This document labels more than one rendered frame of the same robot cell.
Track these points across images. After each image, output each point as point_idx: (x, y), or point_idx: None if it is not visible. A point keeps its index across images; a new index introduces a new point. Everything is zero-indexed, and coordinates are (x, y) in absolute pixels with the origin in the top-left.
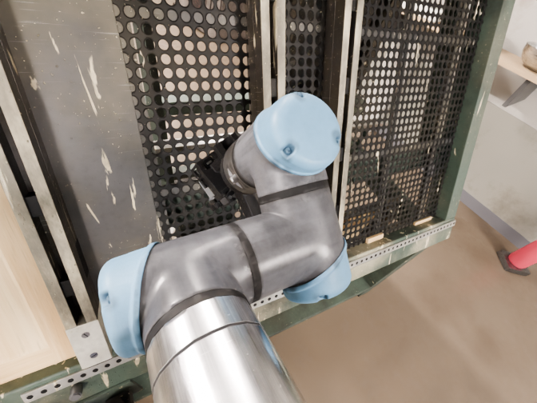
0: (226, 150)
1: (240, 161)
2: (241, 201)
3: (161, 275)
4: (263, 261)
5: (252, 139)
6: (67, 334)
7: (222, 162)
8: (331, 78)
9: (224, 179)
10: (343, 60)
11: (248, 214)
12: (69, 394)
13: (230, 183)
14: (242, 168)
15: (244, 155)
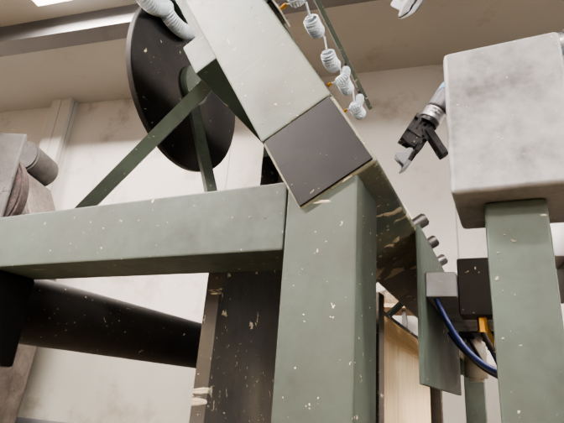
0: (416, 120)
1: (438, 100)
2: (433, 133)
3: None
4: None
5: (442, 89)
6: (404, 206)
7: (424, 115)
8: None
9: (428, 118)
10: None
11: (437, 139)
12: (440, 256)
13: (433, 116)
14: (441, 101)
15: (441, 96)
